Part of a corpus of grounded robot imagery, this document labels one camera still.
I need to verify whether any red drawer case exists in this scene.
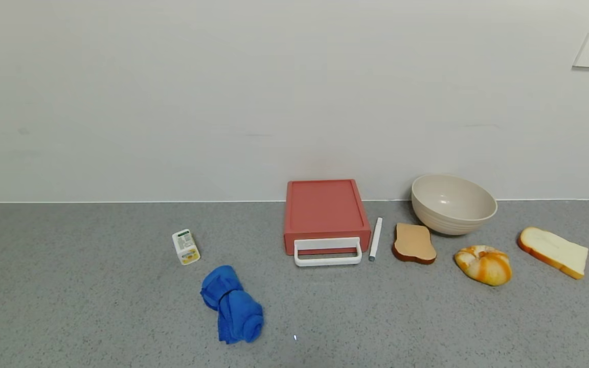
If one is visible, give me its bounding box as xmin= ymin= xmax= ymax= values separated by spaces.
xmin=283 ymin=179 xmax=372 ymax=241

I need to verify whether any white marker pen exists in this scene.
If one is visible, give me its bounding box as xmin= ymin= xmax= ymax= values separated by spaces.
xmin=369 ymin=217 xmax=383 ymax=262

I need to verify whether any small white carton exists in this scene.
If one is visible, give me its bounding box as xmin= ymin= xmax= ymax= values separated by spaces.
xmin=172 ymin=229 xmax=201 ymax=266

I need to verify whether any brown toast slice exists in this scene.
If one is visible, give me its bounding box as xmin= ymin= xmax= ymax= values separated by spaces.
xmin=392 ymin=222 xmax=437 ymax=265

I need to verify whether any blue rolled cloth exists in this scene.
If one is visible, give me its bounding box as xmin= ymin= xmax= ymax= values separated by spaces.
xmin=200 ymin=265 xmax=265 ymax=345

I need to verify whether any beige ribbed bowl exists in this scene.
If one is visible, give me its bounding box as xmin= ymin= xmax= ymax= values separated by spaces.
xmin=411 ymin=174 xmax=498 ymax=236

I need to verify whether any orange striped croissant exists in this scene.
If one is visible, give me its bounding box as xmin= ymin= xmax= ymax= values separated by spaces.
xmin=454 ymin=245 xmax=513 ymax=287

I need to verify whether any white bread slice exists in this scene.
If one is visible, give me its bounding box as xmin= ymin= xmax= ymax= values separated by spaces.
xmin=517 ymin=226 xmax=589 ymax=280

